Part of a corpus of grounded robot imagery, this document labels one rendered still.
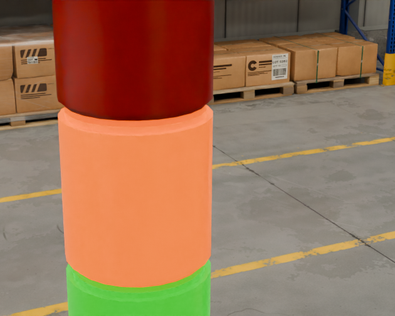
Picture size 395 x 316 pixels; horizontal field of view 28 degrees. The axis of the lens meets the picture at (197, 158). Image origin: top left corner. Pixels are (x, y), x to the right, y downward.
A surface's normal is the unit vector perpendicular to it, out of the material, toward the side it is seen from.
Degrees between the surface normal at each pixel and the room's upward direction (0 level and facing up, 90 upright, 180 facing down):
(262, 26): 90
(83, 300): 90
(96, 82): 90
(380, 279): 0
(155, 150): 90
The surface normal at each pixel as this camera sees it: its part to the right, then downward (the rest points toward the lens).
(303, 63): 0.39, 0.32
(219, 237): 0.00, -0.95
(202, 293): 0.85, 0.18
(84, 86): -0.52, 0.28
